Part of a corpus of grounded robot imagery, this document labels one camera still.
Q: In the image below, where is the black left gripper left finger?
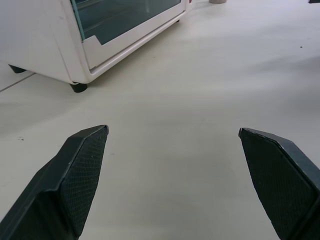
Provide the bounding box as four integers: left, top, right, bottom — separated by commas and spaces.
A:
0, 124, 110, 240

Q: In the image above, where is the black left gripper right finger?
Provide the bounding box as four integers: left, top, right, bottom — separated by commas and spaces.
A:
238, 127, 320, 240

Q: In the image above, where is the white toaster oven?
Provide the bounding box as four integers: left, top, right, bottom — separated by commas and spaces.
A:
0, 0, 195, 94

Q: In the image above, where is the glass oven door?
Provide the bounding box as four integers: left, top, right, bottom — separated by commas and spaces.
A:
61, 0, 187, 71

